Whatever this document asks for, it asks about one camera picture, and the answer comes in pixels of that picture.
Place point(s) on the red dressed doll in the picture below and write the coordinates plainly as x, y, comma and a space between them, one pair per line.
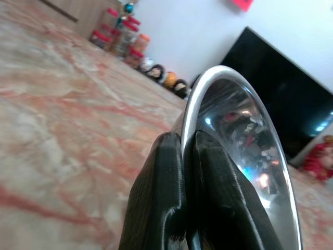
318, 161

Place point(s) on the short jar with red lid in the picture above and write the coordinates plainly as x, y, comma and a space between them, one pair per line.
100, 39

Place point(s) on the black flat screen television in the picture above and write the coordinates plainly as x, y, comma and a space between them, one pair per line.
281, 86

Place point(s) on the orange small figurine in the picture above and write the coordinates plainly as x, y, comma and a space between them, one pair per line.
171, 80

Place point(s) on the dark haired small figurine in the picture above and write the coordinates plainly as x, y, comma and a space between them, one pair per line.
156, 73
180, 88

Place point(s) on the tall clear jar red lid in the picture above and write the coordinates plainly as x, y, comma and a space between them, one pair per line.
109, 20

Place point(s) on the light wooden cabinet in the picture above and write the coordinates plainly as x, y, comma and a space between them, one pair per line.
88, 13

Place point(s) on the wide clear jar red lid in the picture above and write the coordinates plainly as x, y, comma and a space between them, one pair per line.
127, 36

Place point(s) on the red paper wall decoration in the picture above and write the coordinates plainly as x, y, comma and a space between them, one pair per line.
243, 4

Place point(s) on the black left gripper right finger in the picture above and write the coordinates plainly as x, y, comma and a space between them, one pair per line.
221, 203

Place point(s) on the white small figurine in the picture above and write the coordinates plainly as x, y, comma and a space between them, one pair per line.
147, 65

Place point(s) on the orange plastic jar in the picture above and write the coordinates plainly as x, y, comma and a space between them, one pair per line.
142, 43

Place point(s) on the shiny steel bowl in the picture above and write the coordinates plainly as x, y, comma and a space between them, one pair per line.
249, 135

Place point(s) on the blue shiny ornament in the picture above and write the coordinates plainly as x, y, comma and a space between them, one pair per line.
128, 7

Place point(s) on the small jar with red lid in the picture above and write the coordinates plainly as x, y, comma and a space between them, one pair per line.
134, 58

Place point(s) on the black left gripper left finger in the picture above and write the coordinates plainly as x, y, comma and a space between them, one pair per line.
156, 198

